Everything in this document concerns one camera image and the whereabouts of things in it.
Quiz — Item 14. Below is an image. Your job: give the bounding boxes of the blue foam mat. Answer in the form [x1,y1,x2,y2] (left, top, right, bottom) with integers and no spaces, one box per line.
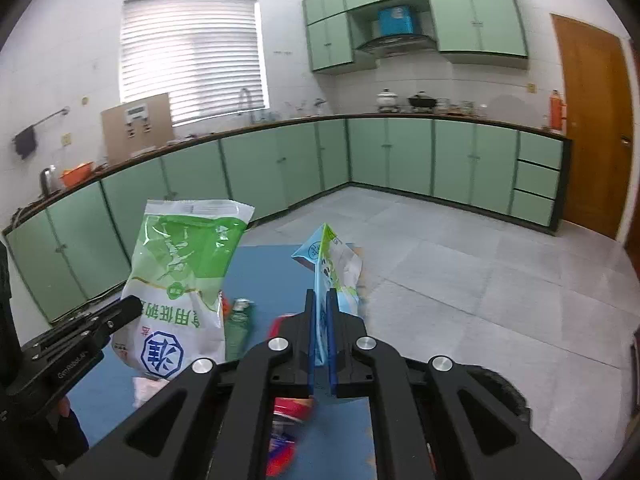
[65,244,381,480]

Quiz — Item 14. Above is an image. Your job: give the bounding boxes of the orange bottle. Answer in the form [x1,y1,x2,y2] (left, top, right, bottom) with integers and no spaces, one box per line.
[549,90,566,133]

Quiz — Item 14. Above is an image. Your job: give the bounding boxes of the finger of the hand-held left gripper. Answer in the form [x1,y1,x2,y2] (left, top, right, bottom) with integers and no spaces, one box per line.
[22,295,144,362]

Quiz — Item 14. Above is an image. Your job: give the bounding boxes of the green bottle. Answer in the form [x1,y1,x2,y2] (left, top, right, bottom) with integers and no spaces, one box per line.
[224,297,256,362]

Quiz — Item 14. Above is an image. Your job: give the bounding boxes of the wooden door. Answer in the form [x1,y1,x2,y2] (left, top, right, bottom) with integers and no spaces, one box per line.
[550,12,636,241]

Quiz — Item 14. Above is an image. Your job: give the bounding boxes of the orange plastic basin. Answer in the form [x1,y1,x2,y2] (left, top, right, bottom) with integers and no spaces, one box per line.
[60,161,96,187]

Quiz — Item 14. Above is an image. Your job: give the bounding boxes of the red snack packet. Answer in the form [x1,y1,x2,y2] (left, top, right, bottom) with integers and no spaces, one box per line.
[265,314,317,478]

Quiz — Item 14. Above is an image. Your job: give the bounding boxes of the range hood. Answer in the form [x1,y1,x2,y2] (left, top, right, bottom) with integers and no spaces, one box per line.
[356,34,437,56]

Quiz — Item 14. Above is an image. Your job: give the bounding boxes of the green and white plastic bag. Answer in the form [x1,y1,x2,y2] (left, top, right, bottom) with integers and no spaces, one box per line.
[112,199,255,378]

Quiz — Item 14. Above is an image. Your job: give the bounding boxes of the light blue snack bag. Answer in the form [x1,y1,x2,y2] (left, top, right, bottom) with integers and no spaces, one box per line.
[291,222,364,368]

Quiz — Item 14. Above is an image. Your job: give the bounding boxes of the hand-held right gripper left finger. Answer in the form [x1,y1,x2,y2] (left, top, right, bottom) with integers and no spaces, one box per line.
[60,287,321,480]

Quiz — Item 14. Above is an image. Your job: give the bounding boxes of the metal faucet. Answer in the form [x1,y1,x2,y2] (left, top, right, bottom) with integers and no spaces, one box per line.
[239,87,256,126]

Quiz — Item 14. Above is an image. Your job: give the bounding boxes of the dark hanging towel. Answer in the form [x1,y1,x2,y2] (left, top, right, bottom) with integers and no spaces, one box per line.
[13,127,38,158]

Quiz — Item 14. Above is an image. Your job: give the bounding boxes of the white window blind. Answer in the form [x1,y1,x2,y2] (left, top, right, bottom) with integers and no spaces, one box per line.
[120,0,271,127]

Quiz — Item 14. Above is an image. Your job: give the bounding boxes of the wall towel rail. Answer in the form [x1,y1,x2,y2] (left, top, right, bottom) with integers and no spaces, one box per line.
[12,107,71,141]

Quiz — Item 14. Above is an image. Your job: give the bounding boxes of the green base cabinets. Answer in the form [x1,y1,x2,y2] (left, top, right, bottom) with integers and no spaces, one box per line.
[2,114,573,326]

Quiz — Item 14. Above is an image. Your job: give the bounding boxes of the green wall cabinets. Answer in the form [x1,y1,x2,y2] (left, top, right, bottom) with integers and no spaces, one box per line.
[302,0,530,75]

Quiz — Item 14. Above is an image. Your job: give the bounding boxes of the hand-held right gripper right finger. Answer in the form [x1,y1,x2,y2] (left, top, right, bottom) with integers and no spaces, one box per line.
[326,290,583,480]

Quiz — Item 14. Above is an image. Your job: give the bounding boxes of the brown cardboard box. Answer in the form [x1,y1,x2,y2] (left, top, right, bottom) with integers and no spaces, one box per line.
[100,92,176,161]

